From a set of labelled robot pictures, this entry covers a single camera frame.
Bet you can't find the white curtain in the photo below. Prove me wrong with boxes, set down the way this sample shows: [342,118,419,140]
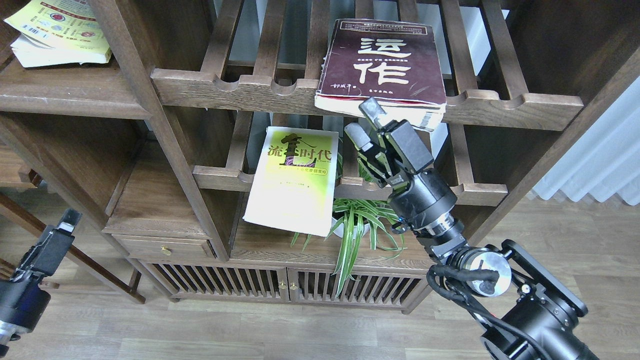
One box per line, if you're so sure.
[532,79,640,206]

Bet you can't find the left slatted cabinet door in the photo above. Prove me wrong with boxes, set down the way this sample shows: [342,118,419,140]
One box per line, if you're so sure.
[144,262,290,303]

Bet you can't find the green blue illustrated book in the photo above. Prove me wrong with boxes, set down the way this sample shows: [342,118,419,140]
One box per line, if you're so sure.
[4,0,112,68]

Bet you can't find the green spider plant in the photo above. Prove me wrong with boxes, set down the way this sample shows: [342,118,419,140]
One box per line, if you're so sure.
[291,125,416,297]

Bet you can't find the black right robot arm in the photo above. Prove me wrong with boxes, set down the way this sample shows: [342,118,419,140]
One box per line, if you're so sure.
[345,97,597,360]

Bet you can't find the right slatted cabinet door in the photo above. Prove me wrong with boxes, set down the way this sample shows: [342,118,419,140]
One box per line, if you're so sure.
[287,268,429,313]

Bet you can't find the white plant pot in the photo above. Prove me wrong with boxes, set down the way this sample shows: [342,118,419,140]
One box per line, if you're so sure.
[331,218,370,239]

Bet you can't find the slatted cabinet door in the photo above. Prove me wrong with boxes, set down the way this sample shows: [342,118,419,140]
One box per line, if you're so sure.
[144,262,290,303]
[287,268,429,313]

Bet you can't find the maroon thick book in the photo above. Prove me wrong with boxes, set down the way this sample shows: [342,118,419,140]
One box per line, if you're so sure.
[314,18,447,132]

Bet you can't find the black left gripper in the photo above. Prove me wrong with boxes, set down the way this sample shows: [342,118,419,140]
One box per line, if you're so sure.
[0,208,83,351]

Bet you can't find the wooden drawer brass knob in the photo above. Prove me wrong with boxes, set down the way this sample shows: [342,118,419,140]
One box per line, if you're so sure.
[112,234,215,260]

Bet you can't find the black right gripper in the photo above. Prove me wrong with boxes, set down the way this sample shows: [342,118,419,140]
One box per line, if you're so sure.
[344,97,466,248]

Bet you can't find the yellow white book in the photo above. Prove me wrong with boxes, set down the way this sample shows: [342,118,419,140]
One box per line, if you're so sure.
[243,126,339,237]

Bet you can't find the dark wooden bookshelf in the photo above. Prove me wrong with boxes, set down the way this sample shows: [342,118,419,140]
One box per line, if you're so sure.
[1,0,639,301]

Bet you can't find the dark wooden side furniture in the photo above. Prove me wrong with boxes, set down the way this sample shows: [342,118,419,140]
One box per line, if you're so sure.
[0,142,146,305]

